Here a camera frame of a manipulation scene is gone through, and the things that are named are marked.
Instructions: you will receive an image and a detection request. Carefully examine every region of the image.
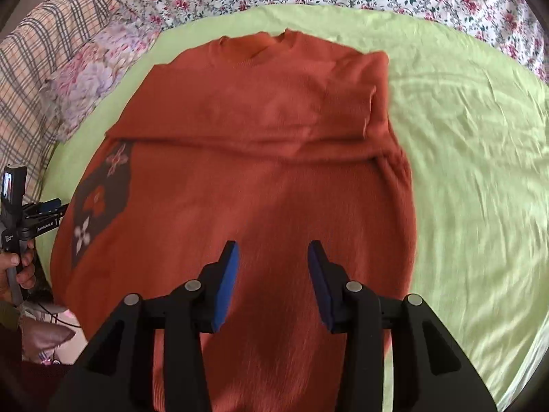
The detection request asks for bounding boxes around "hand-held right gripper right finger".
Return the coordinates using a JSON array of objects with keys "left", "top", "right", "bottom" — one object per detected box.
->
[{"left": 308, "top": 240, "right": 499, "bottom": 412}]

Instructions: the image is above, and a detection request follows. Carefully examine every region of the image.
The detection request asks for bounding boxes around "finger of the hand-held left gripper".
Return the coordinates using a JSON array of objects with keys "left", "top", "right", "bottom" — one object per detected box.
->
[
  {"left": 26, "top": 198, "right": 63, "bottom": 216},
  {"left": 43, "top": 204, "right": 70, "bottom": 222}
]

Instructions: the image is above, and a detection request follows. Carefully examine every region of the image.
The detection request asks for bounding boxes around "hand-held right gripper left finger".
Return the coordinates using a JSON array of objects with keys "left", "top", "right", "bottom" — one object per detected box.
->
[{"left": 47, "top": 240, "right": 241, "bottom": 412}]

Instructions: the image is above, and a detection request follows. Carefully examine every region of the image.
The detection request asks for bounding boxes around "rust orange towel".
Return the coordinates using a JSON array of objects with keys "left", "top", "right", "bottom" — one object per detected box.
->
[{"left": 50, "top": 28, "right": 418, "bottom": 412}]

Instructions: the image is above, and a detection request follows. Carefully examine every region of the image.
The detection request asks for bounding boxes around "person's left hand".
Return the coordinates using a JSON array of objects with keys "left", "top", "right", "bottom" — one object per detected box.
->
[{"left": 0, "top": 239, "right": 37, "bottom": 301}]

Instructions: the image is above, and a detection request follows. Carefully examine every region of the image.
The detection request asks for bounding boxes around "pinkish brown cloth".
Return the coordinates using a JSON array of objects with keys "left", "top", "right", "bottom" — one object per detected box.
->
[{"left": 19, "top": 315, "right": 77, "bottom": 362}]

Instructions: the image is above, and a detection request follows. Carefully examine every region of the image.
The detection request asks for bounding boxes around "purple floral pillow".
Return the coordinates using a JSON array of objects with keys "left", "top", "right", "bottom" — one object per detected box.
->
[{"left": 38, "top": 19, "right": 163, "bottom": 143}]

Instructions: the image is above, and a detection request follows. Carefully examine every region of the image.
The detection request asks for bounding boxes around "plaid blanket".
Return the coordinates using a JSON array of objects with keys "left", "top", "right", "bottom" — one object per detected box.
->
[{"left": 0, "top": 0, "right": 129, "bottom": 200}]

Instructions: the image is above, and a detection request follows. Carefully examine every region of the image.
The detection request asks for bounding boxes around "light green bed sheet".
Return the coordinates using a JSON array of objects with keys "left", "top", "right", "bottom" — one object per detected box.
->
[{"left": 40, "top": 3, "right": 549, "bottom": 412}]

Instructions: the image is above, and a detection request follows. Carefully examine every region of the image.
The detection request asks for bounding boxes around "thin black cable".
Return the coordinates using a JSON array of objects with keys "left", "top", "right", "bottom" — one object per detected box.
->
[{"left": 26, "top": 300, "right": 82, "bottom": 329}]

